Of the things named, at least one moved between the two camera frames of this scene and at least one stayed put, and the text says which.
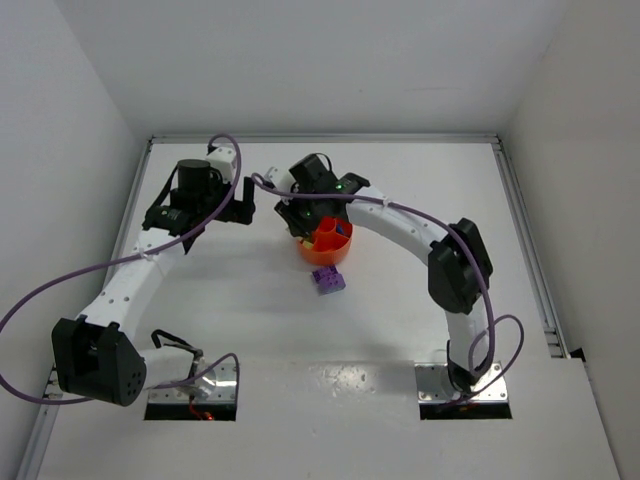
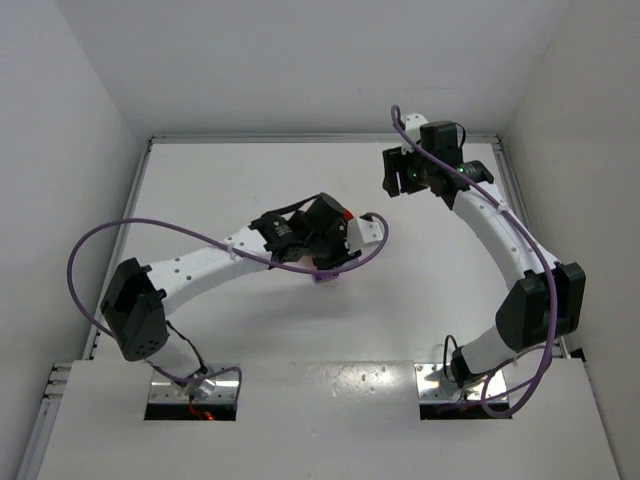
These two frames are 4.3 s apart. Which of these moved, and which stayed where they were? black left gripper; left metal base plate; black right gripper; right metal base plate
Moved: black right gripper; black left gripper
Stayed: right metal base plate; left metal base plate
